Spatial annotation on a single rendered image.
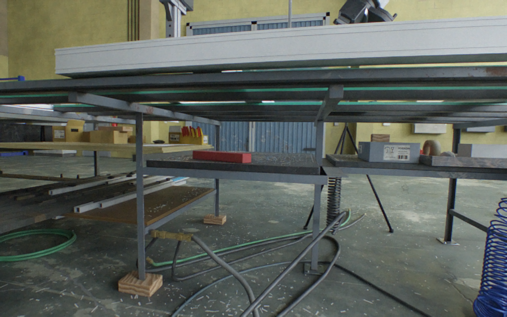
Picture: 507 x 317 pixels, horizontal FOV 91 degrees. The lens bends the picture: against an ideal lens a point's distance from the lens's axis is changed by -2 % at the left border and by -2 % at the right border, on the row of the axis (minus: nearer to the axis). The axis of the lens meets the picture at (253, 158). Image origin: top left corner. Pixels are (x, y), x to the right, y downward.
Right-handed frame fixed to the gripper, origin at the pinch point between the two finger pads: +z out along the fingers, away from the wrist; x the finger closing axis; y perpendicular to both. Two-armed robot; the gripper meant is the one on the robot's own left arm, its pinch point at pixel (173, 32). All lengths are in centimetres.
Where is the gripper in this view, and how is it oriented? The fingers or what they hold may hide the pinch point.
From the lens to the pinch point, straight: 74.5
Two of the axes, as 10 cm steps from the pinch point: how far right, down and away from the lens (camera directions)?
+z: -0.2, 10.0, 0.8
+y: -9.7, -0.4, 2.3
